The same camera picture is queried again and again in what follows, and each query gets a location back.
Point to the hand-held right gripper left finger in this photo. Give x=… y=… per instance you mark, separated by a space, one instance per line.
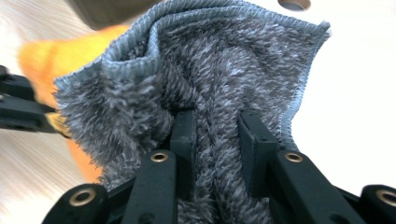
x=185 y=140

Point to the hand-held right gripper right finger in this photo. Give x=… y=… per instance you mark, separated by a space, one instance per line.
x=257 y=155

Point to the grey fluffy cloth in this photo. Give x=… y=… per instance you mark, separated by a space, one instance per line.
x=218 y=71

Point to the black round table grommet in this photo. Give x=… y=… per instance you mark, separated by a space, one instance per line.
x=294 y=4

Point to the orange plush toy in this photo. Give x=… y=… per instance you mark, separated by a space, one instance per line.
x=62 y=56

